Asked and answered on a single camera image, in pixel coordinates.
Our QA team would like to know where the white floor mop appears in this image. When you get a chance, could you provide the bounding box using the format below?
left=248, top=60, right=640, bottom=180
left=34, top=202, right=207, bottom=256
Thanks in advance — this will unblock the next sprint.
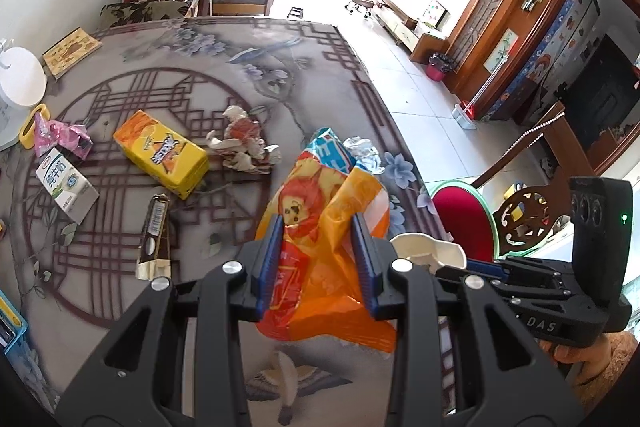
left=451, top=57, right=506, bottom=128

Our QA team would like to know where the person's right hand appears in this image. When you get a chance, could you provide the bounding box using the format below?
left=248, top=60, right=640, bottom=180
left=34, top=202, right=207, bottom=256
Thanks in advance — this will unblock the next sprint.
left=541, top=339, right=599, bottom=378

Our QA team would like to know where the yellow illustrated book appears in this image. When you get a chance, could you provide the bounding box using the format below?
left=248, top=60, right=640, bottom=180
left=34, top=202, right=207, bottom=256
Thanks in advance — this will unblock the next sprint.
left=41, top=27, right=103, bottom=80

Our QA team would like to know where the pink crumpled wrapper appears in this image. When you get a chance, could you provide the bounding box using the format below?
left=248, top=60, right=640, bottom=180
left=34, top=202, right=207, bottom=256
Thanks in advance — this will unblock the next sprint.
left=32, top=113, right=93, bottom=165

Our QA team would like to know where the green bucket with red inside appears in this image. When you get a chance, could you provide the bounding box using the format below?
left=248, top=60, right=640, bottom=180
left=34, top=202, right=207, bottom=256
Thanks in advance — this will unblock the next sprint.
left=431, top=181, right=497, bottom=264

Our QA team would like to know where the white milk carton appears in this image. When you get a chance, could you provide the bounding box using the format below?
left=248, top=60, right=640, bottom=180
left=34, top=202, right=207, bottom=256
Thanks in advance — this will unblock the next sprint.
left=35, top=147, right=100, bottom=225

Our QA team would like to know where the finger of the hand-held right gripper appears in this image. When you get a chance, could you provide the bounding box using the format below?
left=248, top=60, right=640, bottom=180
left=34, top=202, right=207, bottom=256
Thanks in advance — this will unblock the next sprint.
left=434, top=266, right=507, bottom=296
left=466, top=258, right=508, bottom=276

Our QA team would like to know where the yellow plastic holder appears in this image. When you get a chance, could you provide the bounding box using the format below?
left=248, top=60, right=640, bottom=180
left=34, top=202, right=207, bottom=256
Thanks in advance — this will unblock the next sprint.
left=19, top=103, right=52, bottom=146

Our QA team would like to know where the small red waste bin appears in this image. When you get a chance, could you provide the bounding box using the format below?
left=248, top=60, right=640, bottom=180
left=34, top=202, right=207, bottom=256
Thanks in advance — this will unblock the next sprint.
left=426, top=52, right=456, bottom=81

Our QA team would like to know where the blue green yellow toy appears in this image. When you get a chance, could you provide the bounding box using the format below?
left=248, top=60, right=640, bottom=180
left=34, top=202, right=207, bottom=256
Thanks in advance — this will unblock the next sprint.
left=0, top=289, right=27, bottom=353

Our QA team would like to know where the bird painting on panel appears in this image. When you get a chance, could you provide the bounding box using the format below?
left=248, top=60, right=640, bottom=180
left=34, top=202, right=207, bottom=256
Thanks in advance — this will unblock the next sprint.
left=483, top=28, right=519, bottom=72

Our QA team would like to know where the blue patterned door curtain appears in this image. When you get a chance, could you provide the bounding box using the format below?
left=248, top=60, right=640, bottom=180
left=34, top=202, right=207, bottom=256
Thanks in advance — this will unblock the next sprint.
left=487, top=0, right=601, bottom=122

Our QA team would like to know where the red white paper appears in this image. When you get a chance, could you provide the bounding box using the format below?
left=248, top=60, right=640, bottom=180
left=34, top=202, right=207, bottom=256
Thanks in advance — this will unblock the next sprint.
left=206, top=105, right=282, bottom=175

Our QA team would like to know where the orange snack bag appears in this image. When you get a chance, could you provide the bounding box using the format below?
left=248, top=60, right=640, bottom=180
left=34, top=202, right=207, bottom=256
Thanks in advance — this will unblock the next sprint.
left=255, top=149, right=398, bottom=355

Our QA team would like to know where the colourful geometric picture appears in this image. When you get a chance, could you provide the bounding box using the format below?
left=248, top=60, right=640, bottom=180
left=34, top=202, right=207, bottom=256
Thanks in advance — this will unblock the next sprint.
left=424, top=0, right=449, bottom=29

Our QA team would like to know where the long television cabinet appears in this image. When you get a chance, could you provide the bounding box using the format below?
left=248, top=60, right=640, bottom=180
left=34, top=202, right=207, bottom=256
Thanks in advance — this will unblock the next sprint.
left=367, top=0, right=448, bottom=65

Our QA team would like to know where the carved wooden chair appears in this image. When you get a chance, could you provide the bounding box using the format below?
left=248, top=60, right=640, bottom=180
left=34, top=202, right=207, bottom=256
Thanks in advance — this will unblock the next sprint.
left=470, top=102, right=636, bottom=260

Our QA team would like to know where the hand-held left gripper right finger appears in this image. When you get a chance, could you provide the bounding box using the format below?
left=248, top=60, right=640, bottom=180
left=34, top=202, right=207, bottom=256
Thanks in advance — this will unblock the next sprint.
left=349, top=213, right=586, bottom=427

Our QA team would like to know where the crumpled clear plastic wrapper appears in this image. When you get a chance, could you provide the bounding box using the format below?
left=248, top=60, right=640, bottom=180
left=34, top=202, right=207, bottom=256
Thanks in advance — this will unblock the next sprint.
left=342, top=136, right=386, bottom=175

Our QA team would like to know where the floral chair cushion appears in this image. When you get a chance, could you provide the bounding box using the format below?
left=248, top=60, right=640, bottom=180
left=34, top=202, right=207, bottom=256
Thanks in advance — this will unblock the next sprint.
left=97, top=1, right=191, bottom=29

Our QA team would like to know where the dark brown snack wrapper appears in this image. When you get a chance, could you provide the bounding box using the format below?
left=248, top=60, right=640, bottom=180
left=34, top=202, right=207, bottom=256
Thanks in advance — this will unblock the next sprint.
left=136, top=194, right=173, bottom=282

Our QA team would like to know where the blue white snack bag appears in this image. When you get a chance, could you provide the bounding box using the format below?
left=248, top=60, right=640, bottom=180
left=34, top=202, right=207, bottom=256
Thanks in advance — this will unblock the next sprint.
left=305, top=126, right=358, bottom=178

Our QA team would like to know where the white plastic container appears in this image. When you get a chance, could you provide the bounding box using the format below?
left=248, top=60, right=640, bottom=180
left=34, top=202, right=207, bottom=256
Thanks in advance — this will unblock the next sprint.
left=389, top=232, right=467, bottom=275

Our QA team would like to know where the person's right forearm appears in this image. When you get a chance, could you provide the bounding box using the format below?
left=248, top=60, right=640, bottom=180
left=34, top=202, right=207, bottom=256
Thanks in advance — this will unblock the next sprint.
left=575, top=332, right=640, bottom=410

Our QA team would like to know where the yellow orange snack box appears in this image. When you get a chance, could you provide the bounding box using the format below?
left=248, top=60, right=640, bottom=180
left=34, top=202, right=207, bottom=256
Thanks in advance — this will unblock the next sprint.
left=113, top=109, right=211, bottom=201

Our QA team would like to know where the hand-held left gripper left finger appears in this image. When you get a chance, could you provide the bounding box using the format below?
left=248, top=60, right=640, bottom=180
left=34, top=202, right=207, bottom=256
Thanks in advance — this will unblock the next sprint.
left=54, top=214, right=286, bottom=427

